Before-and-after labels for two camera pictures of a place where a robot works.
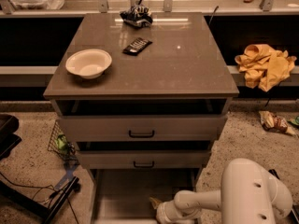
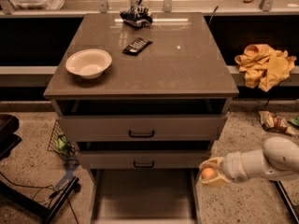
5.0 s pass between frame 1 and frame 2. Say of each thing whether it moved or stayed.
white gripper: moved
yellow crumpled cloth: stayed
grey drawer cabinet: stayed
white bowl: stayed
